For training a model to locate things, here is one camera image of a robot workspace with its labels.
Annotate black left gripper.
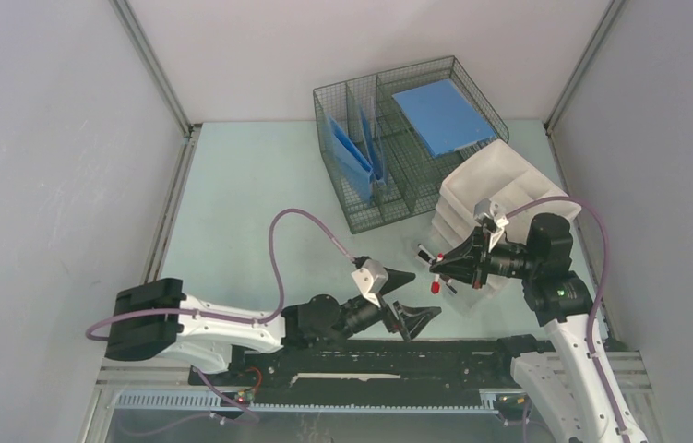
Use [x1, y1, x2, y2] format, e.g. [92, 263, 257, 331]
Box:
[322, 267, 439, 348]

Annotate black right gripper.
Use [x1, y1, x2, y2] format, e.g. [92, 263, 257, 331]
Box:
[431, 223, 539, 288]

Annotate black cap whiteboard marker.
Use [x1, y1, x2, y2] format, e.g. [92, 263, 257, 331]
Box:
[416, 244, 436, 265]

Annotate white plastic drawer organizer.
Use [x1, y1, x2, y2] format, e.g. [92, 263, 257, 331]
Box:
[412, 138, 583, 313]

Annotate blue folder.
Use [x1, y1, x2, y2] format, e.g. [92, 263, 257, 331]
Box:
[359, 108, 387, 187]
[326, 114, 374, 204]
[392, 78, 496, 158]

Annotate red cap marker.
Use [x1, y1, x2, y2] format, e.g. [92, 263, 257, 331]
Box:
[430, 254, 446, 294]

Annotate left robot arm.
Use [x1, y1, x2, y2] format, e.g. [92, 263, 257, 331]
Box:
[105, 257, 442, 385]

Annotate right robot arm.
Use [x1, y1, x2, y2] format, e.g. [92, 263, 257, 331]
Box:
[430, 212, 648, 442]

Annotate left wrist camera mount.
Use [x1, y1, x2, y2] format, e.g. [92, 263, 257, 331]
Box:
[351, 257, 389, 308]

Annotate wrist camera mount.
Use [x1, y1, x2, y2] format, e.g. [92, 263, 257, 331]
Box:
[473, 199, 509, 252]
[351, 257, 389, 308]

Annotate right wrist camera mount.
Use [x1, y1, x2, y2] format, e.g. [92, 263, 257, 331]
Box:
[473, 199, 509, 252]

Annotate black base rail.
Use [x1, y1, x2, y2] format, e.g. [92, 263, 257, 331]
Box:
[188, 335, 554, 409]

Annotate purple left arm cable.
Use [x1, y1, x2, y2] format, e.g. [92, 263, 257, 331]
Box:
[84, 208, 360, 438]

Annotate green wire mesh organizer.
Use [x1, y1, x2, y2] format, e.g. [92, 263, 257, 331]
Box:
[313, 55, 509, 233]

